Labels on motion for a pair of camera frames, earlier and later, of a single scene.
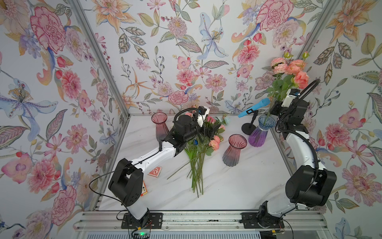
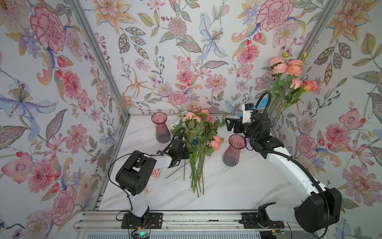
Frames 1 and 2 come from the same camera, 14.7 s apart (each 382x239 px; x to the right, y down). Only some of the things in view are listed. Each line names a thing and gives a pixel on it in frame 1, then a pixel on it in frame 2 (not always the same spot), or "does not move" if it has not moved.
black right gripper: (278, 107) → (234, 123)
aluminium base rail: (111, 221) does not move
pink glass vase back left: (161, 130) does not move
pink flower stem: (301, 80) → (308, 85)
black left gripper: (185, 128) → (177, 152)
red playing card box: (155, 172) does not move
